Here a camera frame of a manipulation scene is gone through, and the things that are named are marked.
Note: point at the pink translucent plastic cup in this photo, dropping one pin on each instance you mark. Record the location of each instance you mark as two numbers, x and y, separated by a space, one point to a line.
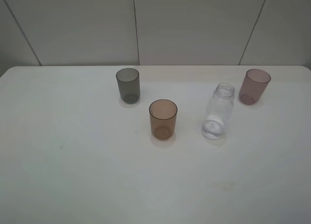
254 84

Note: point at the brown translucent plastic cup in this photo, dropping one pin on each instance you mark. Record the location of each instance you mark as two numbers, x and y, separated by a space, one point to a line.
163 115

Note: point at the clear plastic water bottle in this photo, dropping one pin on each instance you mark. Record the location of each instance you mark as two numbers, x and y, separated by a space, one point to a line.
218 111

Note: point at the grey translucent plastic cup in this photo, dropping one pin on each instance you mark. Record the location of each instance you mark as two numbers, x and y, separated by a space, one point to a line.
129 85

